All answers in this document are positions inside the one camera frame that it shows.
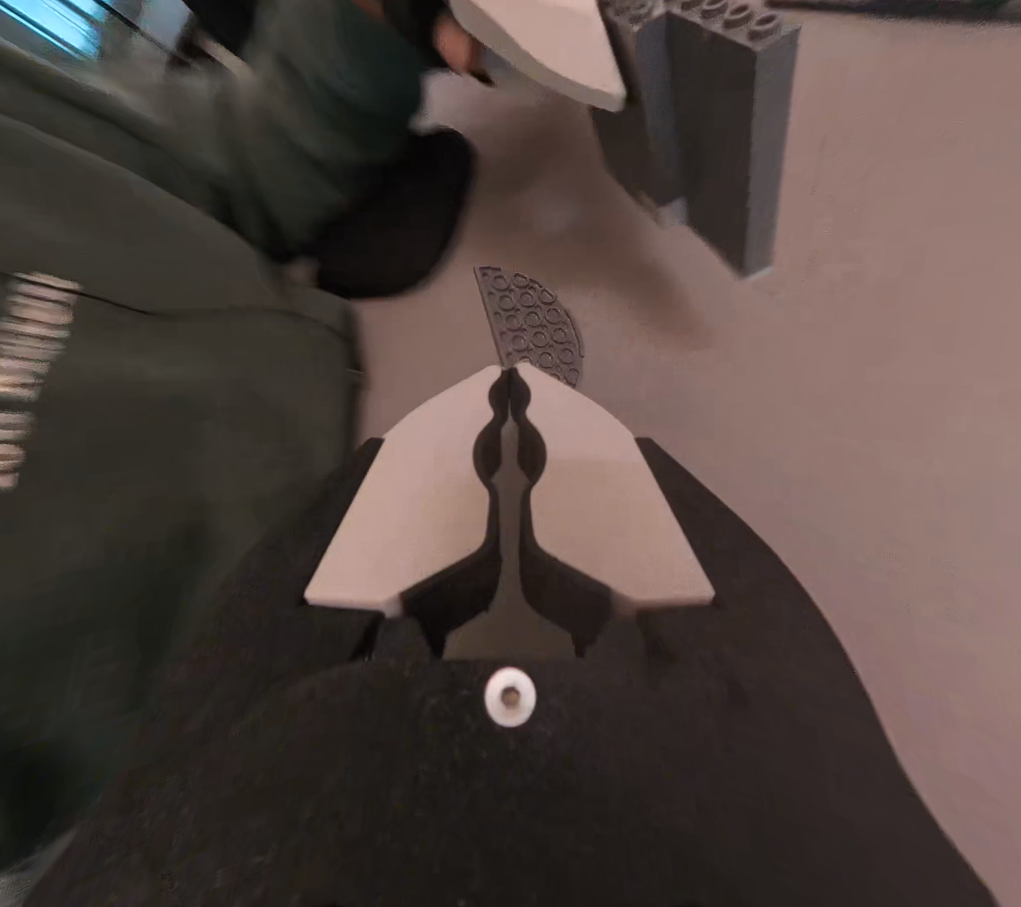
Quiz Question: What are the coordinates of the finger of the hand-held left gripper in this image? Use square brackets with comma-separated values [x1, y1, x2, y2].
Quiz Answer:
[397, 0, 641, 114]

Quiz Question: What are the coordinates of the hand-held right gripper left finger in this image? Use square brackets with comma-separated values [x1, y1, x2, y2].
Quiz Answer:
[304, 365, 512, 659]

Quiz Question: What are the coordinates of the dark grey half-round plate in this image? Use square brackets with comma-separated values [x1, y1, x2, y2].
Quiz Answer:
[474, 266, 587, 390]

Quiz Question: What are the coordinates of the person's left forearm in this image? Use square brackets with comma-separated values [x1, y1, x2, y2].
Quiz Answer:
[160, 0, 428, 262]

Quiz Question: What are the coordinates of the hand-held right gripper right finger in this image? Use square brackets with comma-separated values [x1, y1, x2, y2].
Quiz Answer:
[509, 365, 716, 659]

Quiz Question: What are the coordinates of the grey stepped brick wall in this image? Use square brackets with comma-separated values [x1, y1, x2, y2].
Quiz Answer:
[592, 0, 801, 280]

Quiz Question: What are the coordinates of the person's green sweatshirt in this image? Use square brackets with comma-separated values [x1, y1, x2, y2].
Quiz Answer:
[0, 38, 364, 868]

